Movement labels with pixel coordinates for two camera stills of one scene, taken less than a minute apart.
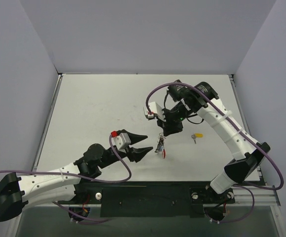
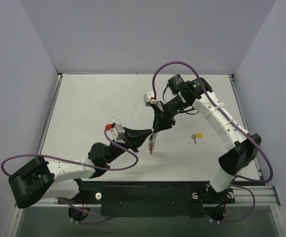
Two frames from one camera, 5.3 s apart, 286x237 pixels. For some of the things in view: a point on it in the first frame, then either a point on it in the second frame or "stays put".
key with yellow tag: (196, 135) stays put
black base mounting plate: (141, 199) stays put
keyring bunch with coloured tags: (160, 148) to (151, 139)
